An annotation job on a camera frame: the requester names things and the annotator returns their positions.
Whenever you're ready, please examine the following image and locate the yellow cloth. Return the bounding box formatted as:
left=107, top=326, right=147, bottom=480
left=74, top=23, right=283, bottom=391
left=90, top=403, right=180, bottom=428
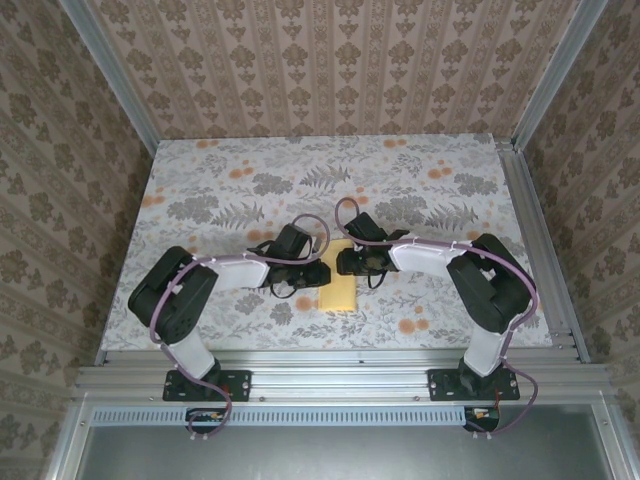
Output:
left=318, top=238, right=359, bottom=314

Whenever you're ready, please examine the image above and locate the grey metal sheet panel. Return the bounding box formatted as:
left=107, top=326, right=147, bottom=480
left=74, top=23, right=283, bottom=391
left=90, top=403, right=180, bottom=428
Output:
left=74, top=424, right=616, bottom=480

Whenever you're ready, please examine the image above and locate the floral patterned table cover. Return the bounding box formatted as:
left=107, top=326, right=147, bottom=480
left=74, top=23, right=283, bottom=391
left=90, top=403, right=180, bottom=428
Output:
left=99, top=133, right=554, bottom=351

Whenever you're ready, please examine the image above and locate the black controller board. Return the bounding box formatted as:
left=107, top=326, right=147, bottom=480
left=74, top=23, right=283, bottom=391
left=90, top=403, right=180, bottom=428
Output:
left=462, top=405, right=501, bottom=433
left=186, top=407, right=227, bottom=435

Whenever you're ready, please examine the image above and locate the aluminium frame rail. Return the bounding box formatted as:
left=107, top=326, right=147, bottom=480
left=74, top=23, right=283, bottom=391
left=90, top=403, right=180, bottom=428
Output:
left=74, top=349, right=614, bottom=402

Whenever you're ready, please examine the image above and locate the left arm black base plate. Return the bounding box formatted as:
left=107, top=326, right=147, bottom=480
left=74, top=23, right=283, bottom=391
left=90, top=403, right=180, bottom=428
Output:
left=162, top=368, right=252, bottom=403

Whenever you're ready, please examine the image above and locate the grey slotted cable duct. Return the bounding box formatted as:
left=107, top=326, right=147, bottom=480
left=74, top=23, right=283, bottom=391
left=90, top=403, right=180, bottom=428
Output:
left=92, top=405, right=501, bottom=426

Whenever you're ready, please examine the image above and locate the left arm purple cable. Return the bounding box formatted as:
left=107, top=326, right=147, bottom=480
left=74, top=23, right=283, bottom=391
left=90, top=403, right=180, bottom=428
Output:
left=149, top=213, right=331, bottom=444

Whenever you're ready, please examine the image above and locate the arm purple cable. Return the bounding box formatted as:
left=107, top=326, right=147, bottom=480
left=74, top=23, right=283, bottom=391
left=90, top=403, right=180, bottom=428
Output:
left=333, top=197, right=540, bottom=444
left=149, top=213, right=331, bottom=444

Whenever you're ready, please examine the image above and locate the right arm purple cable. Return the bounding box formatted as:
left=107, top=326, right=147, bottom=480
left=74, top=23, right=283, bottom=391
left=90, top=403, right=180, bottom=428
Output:
left=333, top=197, right=540, bottom=444

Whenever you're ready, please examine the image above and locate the aluminium side rail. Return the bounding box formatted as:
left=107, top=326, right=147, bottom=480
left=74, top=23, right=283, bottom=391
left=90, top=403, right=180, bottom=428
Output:
left=497, top=139, right=591, bottom=364

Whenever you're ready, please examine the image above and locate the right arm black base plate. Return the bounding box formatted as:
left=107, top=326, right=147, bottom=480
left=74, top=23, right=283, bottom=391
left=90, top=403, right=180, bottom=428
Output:
left=427, top=368, right=521, bottom=403

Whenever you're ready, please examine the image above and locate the aluminium corner post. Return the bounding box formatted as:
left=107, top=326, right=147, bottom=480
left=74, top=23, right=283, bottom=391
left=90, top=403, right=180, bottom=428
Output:
left=512, top=0, right=601, bottom=151
left=59, top=0, right=161, bottom=156

